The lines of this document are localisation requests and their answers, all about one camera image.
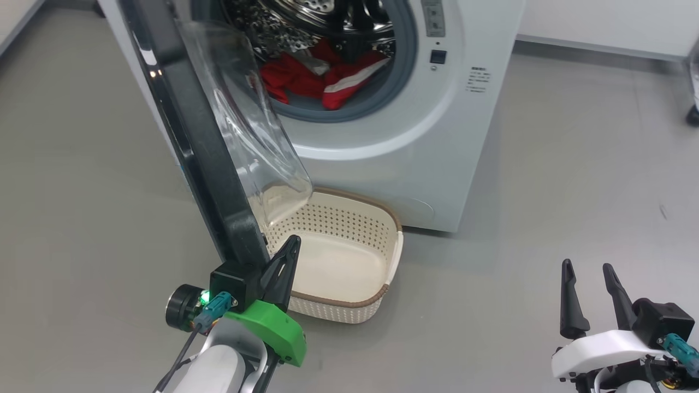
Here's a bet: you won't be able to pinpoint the cream perforated laundry basket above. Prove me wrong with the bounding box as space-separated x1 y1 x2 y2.
262 187 405 324

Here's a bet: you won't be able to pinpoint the black cable teal connector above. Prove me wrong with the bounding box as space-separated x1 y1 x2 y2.
153 292 236 393
658 334 699 378

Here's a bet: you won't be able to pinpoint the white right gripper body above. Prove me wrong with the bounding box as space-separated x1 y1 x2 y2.
553 330 675 380

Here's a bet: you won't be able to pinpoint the red white garment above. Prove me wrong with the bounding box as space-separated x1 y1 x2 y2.
259 38 334 105
321 49 391 111

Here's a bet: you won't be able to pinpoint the metal leg with caster wheel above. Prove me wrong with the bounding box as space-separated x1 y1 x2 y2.
685 38 699 127

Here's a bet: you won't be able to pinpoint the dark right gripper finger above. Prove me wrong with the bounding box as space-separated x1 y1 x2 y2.
560 259 590 339
602 264 637 331

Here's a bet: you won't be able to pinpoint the dark round washer door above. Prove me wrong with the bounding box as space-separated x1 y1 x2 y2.
117 0 315 268

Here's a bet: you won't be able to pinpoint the white furniture panel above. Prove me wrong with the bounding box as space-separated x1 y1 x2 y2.
516 0 699 62

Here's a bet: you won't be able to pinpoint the white front-load washing machine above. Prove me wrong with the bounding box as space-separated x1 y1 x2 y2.
98 0 525 234

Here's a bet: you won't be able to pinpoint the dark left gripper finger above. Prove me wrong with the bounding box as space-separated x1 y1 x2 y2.
261 235 302 313

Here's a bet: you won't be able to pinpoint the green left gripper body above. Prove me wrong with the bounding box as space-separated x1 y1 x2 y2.
224 299 307 367

